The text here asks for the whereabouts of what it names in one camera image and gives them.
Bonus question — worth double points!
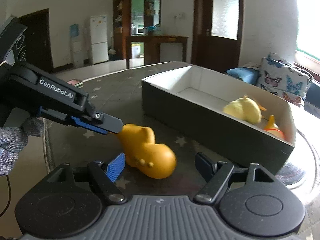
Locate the orange rubber duck toy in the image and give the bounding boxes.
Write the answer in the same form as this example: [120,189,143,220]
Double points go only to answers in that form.
[117,124,177,179]

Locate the water dispenser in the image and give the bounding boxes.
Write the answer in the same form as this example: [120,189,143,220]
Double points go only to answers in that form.
[69,24,84,68]

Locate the wooden console table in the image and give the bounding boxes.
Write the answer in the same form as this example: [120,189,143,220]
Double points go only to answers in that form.
[125,35,188,69]

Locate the butterfly print cushion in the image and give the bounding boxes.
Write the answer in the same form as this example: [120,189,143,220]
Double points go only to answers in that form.
[256,53,313,107]

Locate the white refrigerator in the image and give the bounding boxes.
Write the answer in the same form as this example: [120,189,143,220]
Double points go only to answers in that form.
[89,15,108,64]

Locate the grey cardboard storage box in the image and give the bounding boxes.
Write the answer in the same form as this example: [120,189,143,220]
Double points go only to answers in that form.
[142,66,296,174]

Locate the grey knitted gloved hand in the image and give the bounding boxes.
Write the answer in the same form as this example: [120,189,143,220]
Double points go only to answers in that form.
[0,118,43,176]

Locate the dark wooden door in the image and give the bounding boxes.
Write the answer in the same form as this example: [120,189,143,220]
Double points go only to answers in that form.
[191,0,244,73]

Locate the red white round toy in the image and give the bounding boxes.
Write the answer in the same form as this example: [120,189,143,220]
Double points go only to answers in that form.
[265,128,285,140]

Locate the wooden shelf cabinet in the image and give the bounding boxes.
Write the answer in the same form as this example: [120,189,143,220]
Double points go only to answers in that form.
[113,0,161,60]

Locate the window with green frame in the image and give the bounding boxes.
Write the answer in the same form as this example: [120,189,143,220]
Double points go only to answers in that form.
[296,0,319,72]

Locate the yellow plush chick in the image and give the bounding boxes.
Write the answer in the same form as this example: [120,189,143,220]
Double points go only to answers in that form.
[222,95,266,125]

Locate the blue sofa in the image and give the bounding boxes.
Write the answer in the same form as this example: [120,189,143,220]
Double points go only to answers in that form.
[225,67,320,118]

